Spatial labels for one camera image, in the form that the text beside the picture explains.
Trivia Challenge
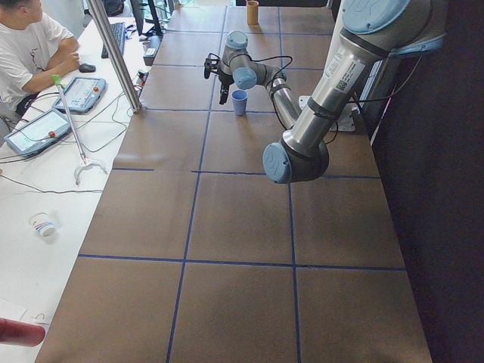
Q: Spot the tan bamboo cup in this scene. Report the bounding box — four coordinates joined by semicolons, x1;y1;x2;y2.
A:
246;0;259;26

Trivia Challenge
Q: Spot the black keyboard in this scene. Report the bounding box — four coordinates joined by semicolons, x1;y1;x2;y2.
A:
101;22;126;59

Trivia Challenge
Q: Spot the long reacher grabber stick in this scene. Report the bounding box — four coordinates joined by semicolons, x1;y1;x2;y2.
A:
52;74;107;186

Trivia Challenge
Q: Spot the seated person in white shirt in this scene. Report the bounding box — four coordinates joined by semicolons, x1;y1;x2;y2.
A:
1;1;80;117

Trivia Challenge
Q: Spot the far grey teach pendant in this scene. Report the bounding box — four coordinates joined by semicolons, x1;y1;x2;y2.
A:
63;76;107;115

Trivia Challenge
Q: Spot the black power supply box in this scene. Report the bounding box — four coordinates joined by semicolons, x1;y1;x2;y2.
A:
143;36;163;67

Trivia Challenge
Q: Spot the black computer mouse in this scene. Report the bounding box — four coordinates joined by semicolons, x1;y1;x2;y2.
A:
79;64;96;73

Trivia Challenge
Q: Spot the red cylinder bottle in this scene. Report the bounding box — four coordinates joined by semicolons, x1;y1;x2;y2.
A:
0;318;45;347

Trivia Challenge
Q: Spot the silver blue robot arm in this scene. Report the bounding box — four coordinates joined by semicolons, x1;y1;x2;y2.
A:
205;1;448;184

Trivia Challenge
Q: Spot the grey teach pendant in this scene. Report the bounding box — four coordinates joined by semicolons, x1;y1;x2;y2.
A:
63;76;107;115
4;110;71;157

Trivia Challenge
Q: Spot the black monitor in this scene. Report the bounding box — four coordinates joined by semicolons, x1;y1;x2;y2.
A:
129;0;174;37

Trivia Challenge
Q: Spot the striped paper cup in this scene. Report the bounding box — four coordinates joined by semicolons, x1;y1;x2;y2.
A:
29;213;56;237

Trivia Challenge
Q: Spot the aluminium frame post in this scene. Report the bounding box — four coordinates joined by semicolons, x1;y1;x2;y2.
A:
87;0;141;113

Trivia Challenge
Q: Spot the blue ribbed plastic cup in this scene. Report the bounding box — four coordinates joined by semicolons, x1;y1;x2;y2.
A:
231;89;248;116

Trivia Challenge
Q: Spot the near grey teach pendant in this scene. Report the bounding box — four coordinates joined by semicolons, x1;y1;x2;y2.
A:
4;110;71;157

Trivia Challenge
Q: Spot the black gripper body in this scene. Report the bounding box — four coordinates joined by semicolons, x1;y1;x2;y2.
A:
219;72;233;89

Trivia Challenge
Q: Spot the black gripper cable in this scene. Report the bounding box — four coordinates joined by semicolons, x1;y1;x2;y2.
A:
249;55;294;76

